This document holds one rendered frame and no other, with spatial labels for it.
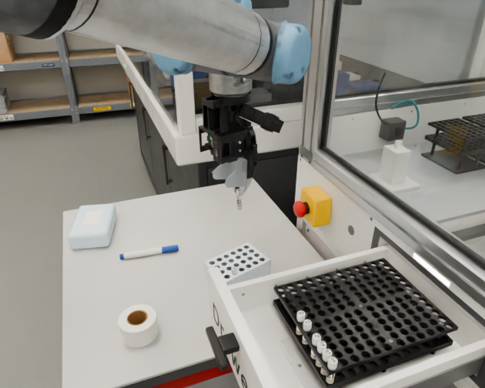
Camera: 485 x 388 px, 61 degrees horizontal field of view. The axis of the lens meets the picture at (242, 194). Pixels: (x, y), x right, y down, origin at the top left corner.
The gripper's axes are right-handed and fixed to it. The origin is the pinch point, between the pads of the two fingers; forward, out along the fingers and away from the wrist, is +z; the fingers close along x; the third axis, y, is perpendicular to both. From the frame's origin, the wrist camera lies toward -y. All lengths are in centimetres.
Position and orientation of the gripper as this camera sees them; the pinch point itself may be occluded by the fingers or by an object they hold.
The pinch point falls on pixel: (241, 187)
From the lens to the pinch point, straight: 84.1
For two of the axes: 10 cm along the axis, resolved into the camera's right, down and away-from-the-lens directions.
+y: -8.0, 3.1, -5.2
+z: 0.1, 8.7, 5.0
